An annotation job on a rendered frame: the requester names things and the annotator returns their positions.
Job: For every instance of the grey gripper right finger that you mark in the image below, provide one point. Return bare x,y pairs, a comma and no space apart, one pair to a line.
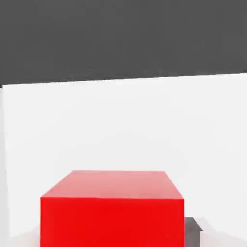
193,235

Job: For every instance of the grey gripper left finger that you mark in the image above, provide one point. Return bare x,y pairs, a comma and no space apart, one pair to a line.
30,240

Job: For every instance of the small red cube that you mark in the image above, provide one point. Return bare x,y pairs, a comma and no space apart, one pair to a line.
112,220

